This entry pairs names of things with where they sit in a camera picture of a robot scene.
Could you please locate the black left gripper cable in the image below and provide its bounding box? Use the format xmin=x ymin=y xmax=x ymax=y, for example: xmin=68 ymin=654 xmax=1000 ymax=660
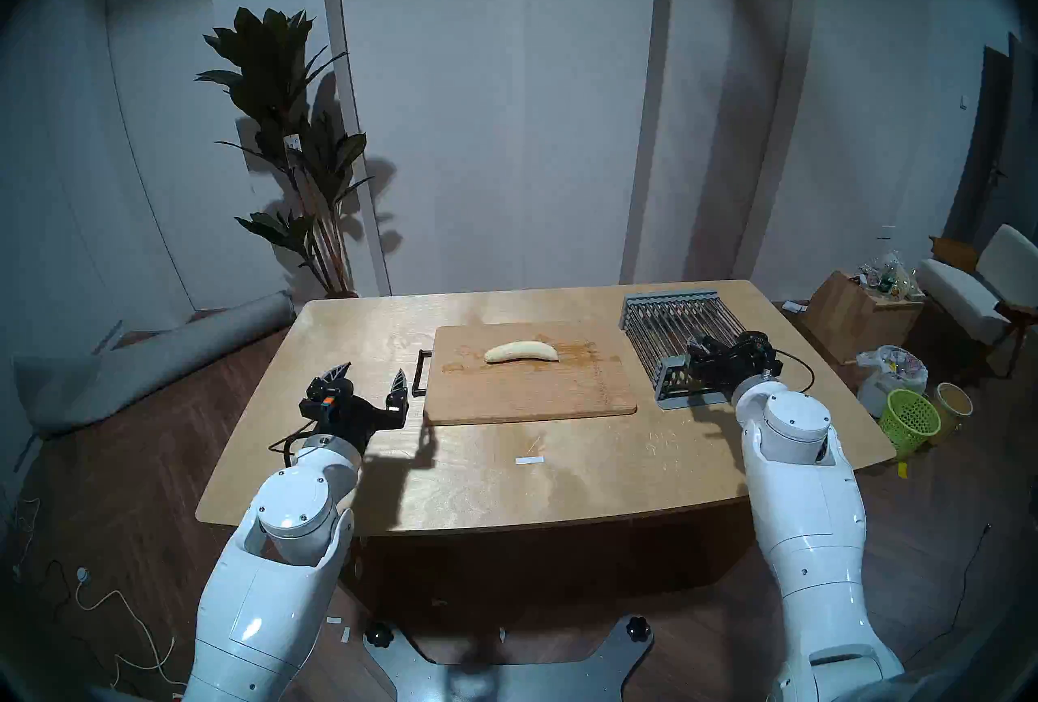
xmin=269 ymin=423 xmax=319 ymax=470

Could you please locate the white plastic bag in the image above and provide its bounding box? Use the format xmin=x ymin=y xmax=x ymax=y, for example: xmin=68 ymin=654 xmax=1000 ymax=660
xmin=857 ymin=345 xmax=929 ymax=417

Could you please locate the wooden cutting board black handle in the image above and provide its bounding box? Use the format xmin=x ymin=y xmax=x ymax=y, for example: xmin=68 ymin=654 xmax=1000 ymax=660
xmin=411 ymin=319 xmax=637 ymax=426

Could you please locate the tall green potted plant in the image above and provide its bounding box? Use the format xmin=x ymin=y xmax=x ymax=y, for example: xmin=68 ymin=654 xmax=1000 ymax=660
xmin=195 ymin=7 xmax=374 ymax=300

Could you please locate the rolled grey carpet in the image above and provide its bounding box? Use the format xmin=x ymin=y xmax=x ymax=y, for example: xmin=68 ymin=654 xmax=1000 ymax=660
xmin=12 ymin=291 xmax=297 ymax=440

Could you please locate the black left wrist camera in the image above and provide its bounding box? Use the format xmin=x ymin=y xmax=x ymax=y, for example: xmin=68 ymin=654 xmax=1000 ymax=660
xmin=300 ymin=382 xmax=340 ymax=424

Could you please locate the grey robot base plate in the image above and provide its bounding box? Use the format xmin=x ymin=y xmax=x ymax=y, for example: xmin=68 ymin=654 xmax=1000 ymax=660
xmin=362 ymin=615 xmax=654 ymax=702

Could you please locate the dark grey door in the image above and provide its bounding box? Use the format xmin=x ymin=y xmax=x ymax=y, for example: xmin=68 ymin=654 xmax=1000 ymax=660
xmin=945 ymin=32 xmax=1038 ymax=255

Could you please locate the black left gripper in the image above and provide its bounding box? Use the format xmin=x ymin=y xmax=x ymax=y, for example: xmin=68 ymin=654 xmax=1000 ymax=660
xmin=312 ymin=362 xmax=409 ymax=460

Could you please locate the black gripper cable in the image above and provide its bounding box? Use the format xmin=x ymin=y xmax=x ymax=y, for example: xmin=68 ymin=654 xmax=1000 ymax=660
xmin=269 ymin=423 xmax=319 ymax=470
xmin=774 ymin=349 xmax=816 ymax=393

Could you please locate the clear bag of items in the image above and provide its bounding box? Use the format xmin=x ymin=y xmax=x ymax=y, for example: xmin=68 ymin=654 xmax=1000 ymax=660
xmin=858 ymin=252 xmax=925 ymax=302

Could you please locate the light wooden box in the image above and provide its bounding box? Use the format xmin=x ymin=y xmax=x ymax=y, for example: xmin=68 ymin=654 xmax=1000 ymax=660
xmin=803 ymin=270 xmax=925 ymax=365

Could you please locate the white floor cable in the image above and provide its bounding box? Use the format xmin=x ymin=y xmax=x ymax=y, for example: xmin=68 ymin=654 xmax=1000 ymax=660
xmin=73 ymin=567 xmax=191 ymax=689

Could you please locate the white cushioned wooden armchair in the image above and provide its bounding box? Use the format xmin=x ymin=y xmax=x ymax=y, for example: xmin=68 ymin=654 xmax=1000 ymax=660
xmin=915 ymin=224 xmax=1038 ymax=377

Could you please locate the peeled pale banana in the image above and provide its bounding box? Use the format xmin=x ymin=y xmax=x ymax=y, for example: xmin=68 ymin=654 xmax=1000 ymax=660
xmin=484 ymin=340 xmax=560 ymax=365

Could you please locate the grey metal roller knife rack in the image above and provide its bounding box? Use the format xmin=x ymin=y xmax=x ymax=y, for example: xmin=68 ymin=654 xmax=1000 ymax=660
xmin=619 ymin=291 xmax=747 ymax=411

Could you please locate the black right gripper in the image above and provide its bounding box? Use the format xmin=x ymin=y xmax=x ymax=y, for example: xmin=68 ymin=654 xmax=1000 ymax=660
xmin=689 ymin=338 xmax=785 ymax=392

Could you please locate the green mesh waste basket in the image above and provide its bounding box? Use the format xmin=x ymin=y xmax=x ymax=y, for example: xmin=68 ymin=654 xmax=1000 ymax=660
xmin=878 ymin=388 xmax=941 ymax=460

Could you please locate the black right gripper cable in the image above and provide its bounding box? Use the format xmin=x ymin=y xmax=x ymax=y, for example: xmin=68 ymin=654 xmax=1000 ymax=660
xmin=774 ymin=349 xmax=816 ymax=393

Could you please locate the black floor cable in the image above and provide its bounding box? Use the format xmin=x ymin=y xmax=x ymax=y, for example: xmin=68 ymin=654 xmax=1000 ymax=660
xmin=884 ymin=522 xmax=994 ymax=689

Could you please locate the beige round bucket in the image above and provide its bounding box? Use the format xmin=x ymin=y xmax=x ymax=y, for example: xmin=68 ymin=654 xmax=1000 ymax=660
xmin=933 ymin=383 xmax=974 ymax=443

